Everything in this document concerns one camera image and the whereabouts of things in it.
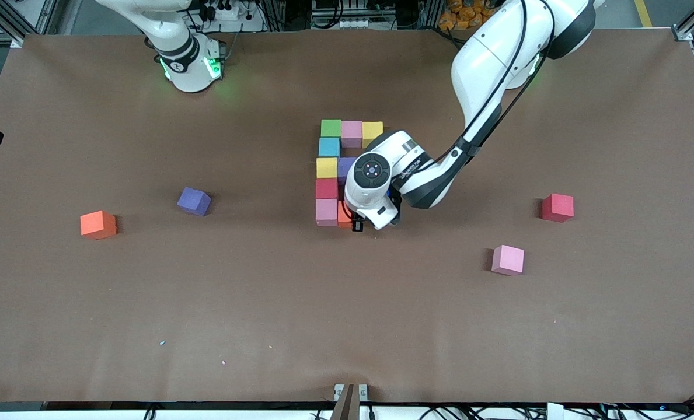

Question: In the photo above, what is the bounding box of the pink foam cube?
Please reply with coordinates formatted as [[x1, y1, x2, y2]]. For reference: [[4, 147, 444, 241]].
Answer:
[[491, 244, 525, 277], [315, 198, 339, 227], [341, 121, 363, 148]]

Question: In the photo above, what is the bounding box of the brown paper table cover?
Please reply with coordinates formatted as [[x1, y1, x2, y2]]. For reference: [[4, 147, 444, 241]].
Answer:
[[0, 29, 694, 404]]

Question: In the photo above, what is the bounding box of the bag of orange items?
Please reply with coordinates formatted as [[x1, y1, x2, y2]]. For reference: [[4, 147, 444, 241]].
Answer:
[[439, 0, 499, 31]]

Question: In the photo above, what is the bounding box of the white power strip with plugs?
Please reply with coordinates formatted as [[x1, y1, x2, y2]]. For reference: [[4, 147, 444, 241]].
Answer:
[[198, 0, 242, 22]]

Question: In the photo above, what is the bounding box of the metal table edge bracket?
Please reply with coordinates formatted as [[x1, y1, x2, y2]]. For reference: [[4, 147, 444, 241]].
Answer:
[[330, 383, 369, 420]]

